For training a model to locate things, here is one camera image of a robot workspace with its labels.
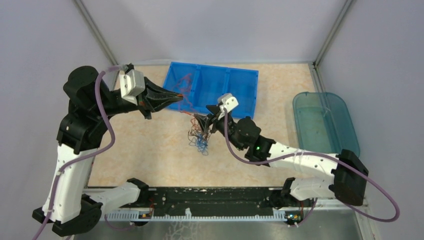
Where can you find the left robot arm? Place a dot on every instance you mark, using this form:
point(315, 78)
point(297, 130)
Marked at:
point(85, 132)

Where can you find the teal translucent plastic tray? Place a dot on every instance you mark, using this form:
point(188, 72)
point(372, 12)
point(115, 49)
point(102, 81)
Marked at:
point(323, 123)

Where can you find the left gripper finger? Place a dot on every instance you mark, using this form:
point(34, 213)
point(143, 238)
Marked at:
point(155, 91)
point(157, 104)

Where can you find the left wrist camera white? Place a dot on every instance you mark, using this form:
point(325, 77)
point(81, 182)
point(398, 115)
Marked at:
point(132, 84)

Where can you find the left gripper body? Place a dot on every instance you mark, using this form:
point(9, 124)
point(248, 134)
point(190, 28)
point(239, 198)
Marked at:
point(143, 104)

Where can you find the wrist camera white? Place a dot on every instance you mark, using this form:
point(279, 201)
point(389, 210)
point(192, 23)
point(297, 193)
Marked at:
point(132, 84)
point(227, 102)

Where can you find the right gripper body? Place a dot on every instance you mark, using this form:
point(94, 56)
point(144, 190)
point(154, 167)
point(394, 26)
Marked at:
point(219, 125)

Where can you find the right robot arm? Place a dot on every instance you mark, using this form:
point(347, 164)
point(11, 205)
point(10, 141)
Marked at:
point(332, 175)

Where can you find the aluminium frame rail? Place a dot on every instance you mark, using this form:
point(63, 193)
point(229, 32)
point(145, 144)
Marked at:
point(113, 198)

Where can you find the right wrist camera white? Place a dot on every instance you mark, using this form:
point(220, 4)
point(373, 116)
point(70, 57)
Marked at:
point(227, 102)

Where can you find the blue three-compartment plastic bin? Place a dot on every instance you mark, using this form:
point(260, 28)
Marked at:
point(202, 85)

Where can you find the white slotted cable duct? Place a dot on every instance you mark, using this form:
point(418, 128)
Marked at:
point(136, 216)

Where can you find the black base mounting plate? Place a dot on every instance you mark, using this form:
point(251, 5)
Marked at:
point(216, 201)

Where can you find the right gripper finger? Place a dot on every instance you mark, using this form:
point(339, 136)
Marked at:
point(204, 122)
point(213, 109)

